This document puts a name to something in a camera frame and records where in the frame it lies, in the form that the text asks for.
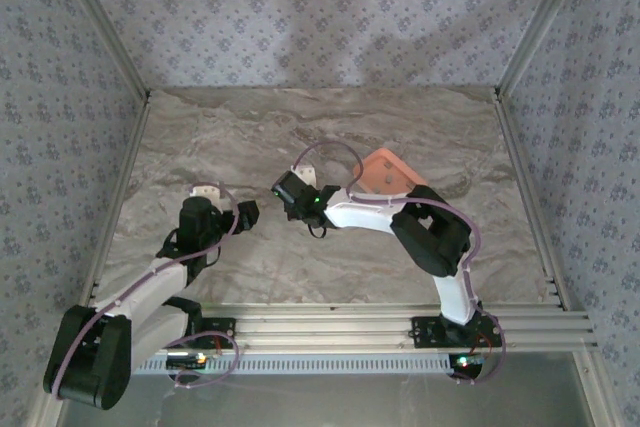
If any grey metal panel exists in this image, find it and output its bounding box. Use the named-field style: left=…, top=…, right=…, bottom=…
left=54, top=371, right=596, bottom=427

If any aluminium corner post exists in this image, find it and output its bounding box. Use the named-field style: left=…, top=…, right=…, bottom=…
left=493, top=0, right=597, bottom=101
left=49, top=0, right=152, bottom=101

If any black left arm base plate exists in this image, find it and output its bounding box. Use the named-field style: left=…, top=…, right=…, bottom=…
left=145, top=316, right=238, bottom=351

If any grey slotted cable duct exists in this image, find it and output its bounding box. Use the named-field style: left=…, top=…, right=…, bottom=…
left=132, top=352, right=454, bottom=376

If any aluminium table edge rail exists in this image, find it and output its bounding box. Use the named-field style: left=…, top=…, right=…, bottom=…
left=494, top=89, right=574, bottom=311
left=79, top=96, right=153, bottom=306

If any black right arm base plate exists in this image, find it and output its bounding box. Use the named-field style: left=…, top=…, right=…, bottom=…
left=410, top=315, right=503, bottom=349

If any pink plastic tray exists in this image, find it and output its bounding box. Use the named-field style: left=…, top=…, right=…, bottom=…
left=351, top=146, right=429, bottom=197

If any aluminium mounting rail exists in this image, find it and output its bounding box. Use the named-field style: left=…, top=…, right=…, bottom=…
left=89, top=302, right=600, bottom=352

